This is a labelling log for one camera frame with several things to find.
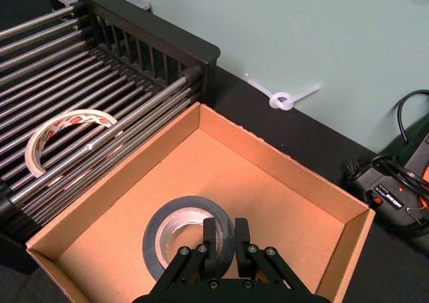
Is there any black table cloth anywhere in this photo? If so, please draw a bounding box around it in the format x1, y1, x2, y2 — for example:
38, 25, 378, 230
0, 0, 429, 303

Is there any black rack with steel bars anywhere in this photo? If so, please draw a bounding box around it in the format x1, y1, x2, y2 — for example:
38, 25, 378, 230
0, 0, 221, 274

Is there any silver tape roll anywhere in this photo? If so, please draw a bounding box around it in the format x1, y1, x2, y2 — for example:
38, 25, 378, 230
142, 195, 236, 282

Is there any shallow brown cardboard tray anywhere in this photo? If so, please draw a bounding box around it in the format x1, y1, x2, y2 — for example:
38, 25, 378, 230
25, 102, 376, 303

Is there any black tool with red switch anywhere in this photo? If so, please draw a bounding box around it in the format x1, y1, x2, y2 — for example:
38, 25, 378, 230
347, 138, 429, 247

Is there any pale wall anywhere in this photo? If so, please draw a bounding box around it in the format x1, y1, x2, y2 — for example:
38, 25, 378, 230
132, 0, 429, 158

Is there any white tape roll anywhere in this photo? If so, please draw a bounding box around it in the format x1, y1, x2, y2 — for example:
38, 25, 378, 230
25, 109, 119, 178

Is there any black tool power cable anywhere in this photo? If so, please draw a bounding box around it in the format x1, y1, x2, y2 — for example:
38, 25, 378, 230
347, 90, 429, 240

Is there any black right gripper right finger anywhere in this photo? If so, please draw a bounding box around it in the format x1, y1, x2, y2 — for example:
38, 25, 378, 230
235, 218, 303, 289

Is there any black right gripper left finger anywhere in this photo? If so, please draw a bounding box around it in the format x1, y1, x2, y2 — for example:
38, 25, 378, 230
156, 218, 225, 286

